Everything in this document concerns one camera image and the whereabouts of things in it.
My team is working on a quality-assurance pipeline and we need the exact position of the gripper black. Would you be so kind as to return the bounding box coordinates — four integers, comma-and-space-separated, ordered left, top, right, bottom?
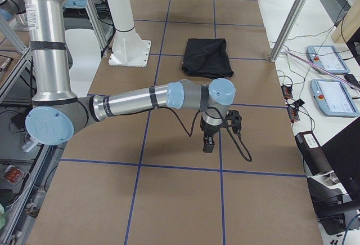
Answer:
200, 118, 222, 153

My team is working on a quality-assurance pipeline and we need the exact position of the black graphic t-shirt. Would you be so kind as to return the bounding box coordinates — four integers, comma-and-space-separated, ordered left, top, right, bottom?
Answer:
182, 38, 234, 79

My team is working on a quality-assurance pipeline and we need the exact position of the small circuit board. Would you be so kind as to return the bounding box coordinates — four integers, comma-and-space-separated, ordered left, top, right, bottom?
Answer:
281, 85, 293, 99

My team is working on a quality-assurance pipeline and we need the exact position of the black box device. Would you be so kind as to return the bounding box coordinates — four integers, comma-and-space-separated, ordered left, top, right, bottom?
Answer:
295, 131, 334, 176

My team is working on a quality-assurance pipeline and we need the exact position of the reacher grabber stick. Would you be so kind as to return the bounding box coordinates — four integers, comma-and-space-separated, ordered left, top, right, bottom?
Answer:
286, 46, 359, 91

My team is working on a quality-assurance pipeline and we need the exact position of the near blue teach pendant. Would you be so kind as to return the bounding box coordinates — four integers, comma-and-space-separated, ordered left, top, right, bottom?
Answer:
310, 79, 359, 118

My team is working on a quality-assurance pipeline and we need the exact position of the blue teach pendant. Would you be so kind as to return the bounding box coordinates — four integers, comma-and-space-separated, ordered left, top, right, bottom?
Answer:
310, 79, 359, 118
307, 45, 350, 75

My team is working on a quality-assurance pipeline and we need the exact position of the far blue teach pendant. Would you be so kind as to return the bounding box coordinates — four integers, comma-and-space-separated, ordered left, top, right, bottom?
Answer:
307, 45, 350, 75

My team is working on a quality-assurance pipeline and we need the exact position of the white plastic chair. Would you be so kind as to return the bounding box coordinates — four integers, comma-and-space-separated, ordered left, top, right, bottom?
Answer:
65, 29, 102, 97

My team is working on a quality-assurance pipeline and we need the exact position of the red food package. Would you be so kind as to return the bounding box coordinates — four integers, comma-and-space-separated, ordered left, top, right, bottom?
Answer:
2, 165, 26, 185

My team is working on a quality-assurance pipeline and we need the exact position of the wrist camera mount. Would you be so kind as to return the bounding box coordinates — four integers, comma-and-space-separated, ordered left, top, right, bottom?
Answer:
226, 110, 242, 135

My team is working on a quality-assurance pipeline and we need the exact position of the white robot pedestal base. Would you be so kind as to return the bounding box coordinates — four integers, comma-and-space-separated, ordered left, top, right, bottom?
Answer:
107, 0, 151, 67

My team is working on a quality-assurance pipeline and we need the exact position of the aluminium frame post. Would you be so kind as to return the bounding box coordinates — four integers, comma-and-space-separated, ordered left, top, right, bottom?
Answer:
269, 0, 306, 63

